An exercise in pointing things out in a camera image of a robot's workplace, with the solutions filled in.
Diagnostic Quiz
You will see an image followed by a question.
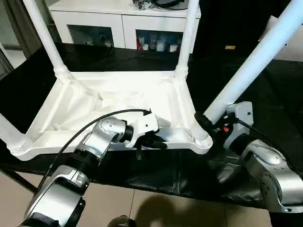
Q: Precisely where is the white plastic table top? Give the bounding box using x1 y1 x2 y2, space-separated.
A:
7 70 214 163

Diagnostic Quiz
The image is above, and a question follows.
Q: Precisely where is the white plastic table leg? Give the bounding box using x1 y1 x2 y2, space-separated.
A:
197 0 303 142
0 113 34 157
22 0 71 80
176 0 201 78

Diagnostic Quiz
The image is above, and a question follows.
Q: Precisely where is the dark robot foot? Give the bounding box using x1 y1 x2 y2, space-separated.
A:
107 215 137 227

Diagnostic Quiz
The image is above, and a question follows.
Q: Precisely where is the white printed bottle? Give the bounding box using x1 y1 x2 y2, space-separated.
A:
149 35 158 51

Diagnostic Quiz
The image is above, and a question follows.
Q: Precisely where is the black sofa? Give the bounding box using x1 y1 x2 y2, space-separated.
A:
196 0 303 61

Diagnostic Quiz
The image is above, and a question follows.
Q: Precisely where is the light grey pillow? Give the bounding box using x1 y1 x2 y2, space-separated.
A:
259 15 303 61

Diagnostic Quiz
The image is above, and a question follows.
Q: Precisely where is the black work mat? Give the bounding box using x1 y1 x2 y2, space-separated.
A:
0 42 303 209

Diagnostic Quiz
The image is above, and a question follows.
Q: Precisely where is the white cabinet with glass doors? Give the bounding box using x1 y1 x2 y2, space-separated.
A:
48 0 202 54

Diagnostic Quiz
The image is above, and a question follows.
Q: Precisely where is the grey curtain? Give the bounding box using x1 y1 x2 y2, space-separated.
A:
0 0 55 71

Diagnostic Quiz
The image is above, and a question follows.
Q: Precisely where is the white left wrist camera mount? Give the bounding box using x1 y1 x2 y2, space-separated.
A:
124 113 160 149

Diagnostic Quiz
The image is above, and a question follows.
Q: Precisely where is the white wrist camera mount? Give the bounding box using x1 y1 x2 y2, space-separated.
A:
223 101 254 149
124 113 160 149

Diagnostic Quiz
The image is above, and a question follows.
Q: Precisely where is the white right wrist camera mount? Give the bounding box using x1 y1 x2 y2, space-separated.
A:
223 101 254 149

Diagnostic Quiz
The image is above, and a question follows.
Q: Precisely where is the black table frame leg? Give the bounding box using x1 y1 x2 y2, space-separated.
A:
0 169 38 193

